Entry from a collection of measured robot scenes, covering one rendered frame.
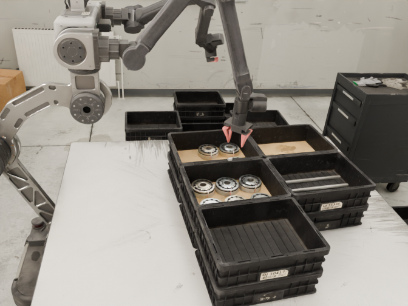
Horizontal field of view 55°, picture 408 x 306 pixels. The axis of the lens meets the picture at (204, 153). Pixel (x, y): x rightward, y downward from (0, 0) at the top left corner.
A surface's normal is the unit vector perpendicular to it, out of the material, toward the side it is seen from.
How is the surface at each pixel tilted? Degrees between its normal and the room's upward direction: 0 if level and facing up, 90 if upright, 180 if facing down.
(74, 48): 90
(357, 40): 90
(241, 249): 0
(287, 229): 0
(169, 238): 0
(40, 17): 90
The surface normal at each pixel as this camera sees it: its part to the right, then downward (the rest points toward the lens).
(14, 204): 0.07, -0.86
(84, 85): 0.17, 0.51
